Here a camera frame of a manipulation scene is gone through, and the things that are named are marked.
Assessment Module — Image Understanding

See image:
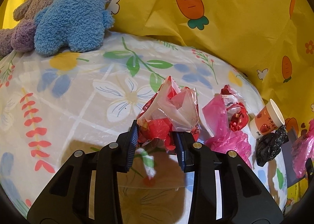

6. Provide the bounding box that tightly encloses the blue plush monster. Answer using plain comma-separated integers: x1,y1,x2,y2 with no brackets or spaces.
34,0,114,57

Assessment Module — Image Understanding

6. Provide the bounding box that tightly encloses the purple teddy bear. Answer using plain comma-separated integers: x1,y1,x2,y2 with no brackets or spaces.
1,0,53,57

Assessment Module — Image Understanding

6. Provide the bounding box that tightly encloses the yellow carrot print curtain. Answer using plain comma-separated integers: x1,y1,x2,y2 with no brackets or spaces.
0,0,314,146

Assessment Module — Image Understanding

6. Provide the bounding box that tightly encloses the red white plastic bag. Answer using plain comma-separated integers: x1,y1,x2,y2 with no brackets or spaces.
137,76,200,151

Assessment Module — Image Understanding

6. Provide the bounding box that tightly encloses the small pink plastic bag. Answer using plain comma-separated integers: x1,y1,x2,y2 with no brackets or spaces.
291,119,313,178

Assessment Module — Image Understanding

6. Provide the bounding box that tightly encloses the black plastic bag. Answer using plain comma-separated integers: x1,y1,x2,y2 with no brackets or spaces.
256,125,288,167

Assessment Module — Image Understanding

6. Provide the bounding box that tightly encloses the apple print paper cup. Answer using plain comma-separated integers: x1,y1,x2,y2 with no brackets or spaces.
248,99,285,139

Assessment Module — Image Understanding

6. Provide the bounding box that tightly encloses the grey plastic trash bin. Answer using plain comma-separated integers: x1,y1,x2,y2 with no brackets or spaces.
280,127,307,189

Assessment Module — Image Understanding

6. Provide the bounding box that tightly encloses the small red wrapper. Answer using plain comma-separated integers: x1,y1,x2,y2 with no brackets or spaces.
220,84,249,131

